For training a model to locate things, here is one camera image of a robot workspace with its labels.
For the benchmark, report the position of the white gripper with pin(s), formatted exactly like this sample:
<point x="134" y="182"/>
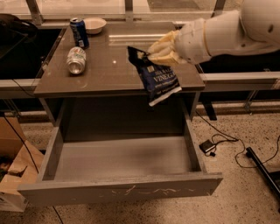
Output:
<point x="191" y="43"/>

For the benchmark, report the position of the blue Kettle chip bag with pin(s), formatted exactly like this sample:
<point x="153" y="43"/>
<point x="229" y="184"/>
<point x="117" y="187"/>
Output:
<point x="160" y="82"/>

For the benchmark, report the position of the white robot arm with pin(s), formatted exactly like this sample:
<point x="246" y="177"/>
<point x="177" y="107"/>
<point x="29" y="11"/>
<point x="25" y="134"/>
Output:
<point x="253" y="29"/>

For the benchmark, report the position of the grey cabinet counter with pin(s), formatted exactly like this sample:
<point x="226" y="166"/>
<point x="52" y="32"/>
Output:
<point x="110" y="93"/>

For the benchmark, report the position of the open grey drawer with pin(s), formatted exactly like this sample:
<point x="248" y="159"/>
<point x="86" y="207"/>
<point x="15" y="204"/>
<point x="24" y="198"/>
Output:
<point x="118" y="149"/>

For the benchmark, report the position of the black bag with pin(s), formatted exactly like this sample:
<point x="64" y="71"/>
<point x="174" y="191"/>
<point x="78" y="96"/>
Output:
<point x="14" y="31"/>

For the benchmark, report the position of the white bowl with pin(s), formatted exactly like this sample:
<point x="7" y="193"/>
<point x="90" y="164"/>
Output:
<point x="94" y="25"/>

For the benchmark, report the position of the silver can lying down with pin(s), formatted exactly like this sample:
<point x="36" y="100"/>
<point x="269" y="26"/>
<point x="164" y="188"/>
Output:
<point x="76" y="60"/>

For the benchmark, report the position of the blue soda can upright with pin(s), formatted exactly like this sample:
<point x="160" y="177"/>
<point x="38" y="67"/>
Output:
<point x="79" y="32"/>

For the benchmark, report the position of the metal window railing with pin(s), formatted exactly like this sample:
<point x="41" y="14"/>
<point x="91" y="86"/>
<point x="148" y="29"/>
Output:
<point x="53" y="14"/>

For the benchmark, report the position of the small black power adapter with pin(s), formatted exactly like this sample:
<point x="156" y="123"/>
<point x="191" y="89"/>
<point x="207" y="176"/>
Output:
<point x="207" y="146"/>

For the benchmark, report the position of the black stand leg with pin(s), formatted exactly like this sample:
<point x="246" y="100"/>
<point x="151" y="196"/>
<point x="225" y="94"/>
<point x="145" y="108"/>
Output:
<point x="272" y="178"/>

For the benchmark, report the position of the cardboard box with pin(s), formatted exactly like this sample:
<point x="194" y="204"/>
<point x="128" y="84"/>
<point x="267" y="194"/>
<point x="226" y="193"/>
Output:
<point x="23" y="162"/>

